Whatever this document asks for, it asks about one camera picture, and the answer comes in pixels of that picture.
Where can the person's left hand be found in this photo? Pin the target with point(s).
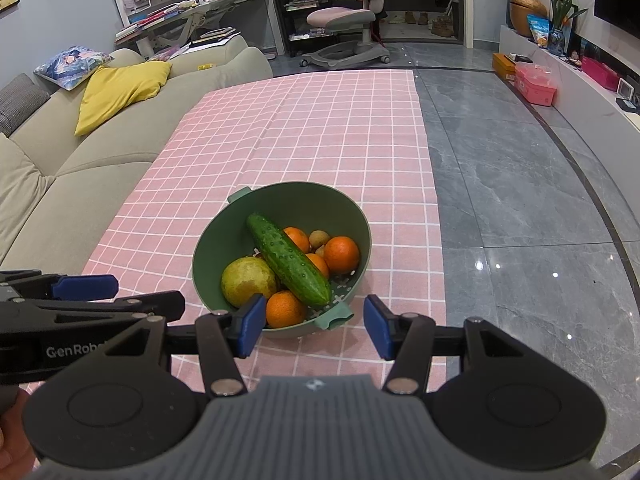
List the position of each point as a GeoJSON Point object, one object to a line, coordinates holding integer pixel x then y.
{"type": "Point", "coordinates": [12, 435]}

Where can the pink checked tablecloth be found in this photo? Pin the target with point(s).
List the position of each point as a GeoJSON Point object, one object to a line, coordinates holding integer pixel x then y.
{"type": "Point", "coordinates": [300, 130]}

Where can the small white desk clock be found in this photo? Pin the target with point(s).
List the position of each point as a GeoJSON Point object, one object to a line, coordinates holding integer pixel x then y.
{"type": "Point", "coordinates": [626, 88]}

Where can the printed blue pillow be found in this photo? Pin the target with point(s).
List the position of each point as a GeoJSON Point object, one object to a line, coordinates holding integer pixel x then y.
{"type": "Point", "coordinates": [72, 67]}

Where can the green potted plant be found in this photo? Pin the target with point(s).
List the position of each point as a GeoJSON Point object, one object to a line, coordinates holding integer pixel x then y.
{"type": "Point", "coordinates": [565, 2]}

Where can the beige sofa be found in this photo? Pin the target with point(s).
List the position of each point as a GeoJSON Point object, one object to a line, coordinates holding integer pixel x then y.
{"type": "Point", "coordinates": [100, 160]}

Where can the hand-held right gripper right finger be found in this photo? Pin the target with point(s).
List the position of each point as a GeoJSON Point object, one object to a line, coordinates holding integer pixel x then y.
{"type": "Point", "coordinates": [377, 325]}

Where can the yellow pillow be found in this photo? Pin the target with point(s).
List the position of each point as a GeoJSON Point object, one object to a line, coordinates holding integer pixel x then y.
{"type": "Point", "coordinates": [120, 92]}

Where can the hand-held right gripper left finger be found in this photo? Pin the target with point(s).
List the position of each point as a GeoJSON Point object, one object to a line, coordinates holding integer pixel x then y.
{"type": "Point", "coordinates": [250, 325]}

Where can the green colander bowl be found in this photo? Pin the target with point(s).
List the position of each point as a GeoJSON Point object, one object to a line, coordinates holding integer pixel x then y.
{"type": "Point", "coordinates": [220, 240]}

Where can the black shelf unit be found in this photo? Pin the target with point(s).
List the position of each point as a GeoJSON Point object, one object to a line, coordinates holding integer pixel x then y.
{"type": "Point", "coordinates": [295, 5]}

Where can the orange storage box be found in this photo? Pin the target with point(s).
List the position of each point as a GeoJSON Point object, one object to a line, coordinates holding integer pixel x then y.
{"type": "Point", "coordinates": [504, 65]}

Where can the large yellow-green pear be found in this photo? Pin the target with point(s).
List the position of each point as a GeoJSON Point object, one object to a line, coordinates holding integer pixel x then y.
{"type": "Point", "coordinates": [247, 280]}

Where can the grey study desk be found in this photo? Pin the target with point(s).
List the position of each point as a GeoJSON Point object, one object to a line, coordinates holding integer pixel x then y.
{"type": "Point", "coordinates": [210, 10]}

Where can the pink storage box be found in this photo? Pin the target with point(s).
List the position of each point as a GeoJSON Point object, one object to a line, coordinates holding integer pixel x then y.
{"type": "Point", "coordinates": [535, 85]}

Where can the white media console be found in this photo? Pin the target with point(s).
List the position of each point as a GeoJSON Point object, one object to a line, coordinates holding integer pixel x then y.
{"type": "Point", "coordinates": [590, 105]}

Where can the blue snack bag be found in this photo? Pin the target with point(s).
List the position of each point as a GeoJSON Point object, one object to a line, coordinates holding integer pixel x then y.
{"type": "Point", "coordinates": [539, 30]}

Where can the pink desk chair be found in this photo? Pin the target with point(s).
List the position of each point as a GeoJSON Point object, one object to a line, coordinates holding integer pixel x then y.
{"type": "Point", "coordinates": [345, 15]}

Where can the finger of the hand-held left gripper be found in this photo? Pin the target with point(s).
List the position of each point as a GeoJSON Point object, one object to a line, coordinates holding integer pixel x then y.
{"type": "Point", "coordinates": [85, 287]}
{"type": "Point", "coordinates": [125, 307]}

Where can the magenta box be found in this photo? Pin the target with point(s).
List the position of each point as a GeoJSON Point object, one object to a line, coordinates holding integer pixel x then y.
{"type": "Point", "coordinates": [600, 74]}

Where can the grey cushion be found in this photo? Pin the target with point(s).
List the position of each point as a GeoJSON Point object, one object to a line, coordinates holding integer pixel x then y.
{"type": "Point", "coordinates": [17, 100]}

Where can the stack of books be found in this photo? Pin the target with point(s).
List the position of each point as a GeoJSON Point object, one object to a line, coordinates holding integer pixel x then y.
{"type": "Point", "coordinates": [150, 20]}

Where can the orange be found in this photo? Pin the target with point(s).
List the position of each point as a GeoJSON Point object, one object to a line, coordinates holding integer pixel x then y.
{"type": "Point", "coordinates": [320, 263]}
{"type": "Point", "coordinates": [342, 255]}
{"type": "Point", "coordinates": [297, 237]}
{"type": "Point", "coordinates": [285, 308]}

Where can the green cucumber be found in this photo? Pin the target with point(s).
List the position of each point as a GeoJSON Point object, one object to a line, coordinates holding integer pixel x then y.
{"type": "Point", "coordinates": [290, 260]}

